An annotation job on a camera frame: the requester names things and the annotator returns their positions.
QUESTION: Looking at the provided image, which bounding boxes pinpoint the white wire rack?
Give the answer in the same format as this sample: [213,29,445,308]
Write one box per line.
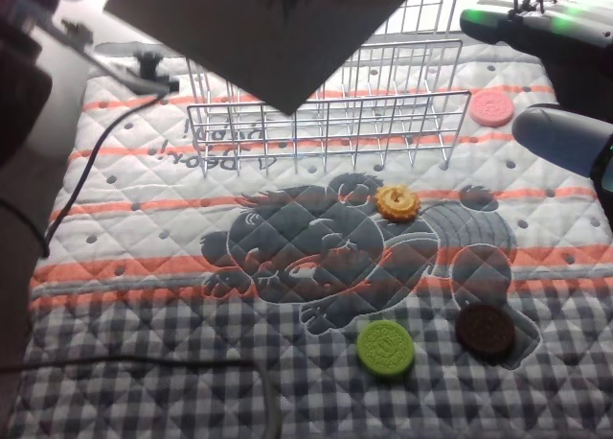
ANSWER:
[185,0,470,177]

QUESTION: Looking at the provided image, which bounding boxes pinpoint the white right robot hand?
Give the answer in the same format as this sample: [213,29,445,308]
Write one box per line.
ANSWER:
[459,0,613,194]

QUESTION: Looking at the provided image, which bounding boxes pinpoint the green toy sandwich cookie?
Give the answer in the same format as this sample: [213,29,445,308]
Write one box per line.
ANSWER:
[356,319,416,378]

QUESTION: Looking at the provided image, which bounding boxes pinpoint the yellow toy butter cookie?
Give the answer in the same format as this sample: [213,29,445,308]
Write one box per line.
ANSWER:
[374,184,421,223]

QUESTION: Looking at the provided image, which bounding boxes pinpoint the beige paperback book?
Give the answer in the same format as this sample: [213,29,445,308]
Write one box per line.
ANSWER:
[102,0,430,117]

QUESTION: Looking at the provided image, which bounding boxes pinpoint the brown toy sandwich cookie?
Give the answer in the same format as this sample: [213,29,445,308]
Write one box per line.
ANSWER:
[454,304,516,361]

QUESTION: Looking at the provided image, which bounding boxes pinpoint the quilted bear print quilt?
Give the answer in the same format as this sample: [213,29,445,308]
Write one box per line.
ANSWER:
[9,40,613,439]

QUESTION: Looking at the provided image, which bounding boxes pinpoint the pink toy sandwich cookie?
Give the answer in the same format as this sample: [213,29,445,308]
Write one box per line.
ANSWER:
[468,91,512,127]

